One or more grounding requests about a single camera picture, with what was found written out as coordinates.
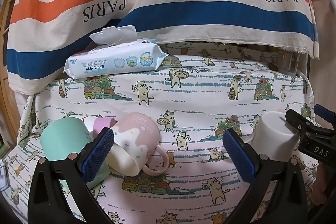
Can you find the baby wipes pack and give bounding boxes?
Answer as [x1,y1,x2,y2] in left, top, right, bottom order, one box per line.
[63,25,170,80]

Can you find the person's right forearm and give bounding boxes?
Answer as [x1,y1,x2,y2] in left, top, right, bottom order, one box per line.
[313,161,336,214]

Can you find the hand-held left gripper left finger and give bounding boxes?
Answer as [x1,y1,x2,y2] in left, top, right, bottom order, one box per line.
[28,127,115,224]

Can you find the white cup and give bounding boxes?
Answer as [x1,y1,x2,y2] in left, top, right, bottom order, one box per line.
[248,111,301,159]

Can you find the lilac cup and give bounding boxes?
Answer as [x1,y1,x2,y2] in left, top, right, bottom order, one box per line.
[93,116,116,136]

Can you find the wooden frame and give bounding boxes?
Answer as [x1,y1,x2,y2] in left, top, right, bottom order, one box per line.
[0,0,28,143]

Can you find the white plastic object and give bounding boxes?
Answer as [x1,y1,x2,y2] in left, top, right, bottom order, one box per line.
[0,160,11,191]

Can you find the mint green cup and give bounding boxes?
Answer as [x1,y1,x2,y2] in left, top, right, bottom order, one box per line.
[40,117,90,162]

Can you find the cat printed blanket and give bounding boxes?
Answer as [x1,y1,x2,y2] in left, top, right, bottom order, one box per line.
[5,42,322,224]

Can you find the pink speckled mug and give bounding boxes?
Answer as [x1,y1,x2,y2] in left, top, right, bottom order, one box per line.
[108,112,170,177]

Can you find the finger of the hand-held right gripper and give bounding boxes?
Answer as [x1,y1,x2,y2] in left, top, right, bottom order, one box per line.
[314,104,336,129]
[286,109,336,141]

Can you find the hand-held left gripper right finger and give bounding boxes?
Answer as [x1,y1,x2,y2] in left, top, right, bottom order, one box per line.
[223,128,315,224]

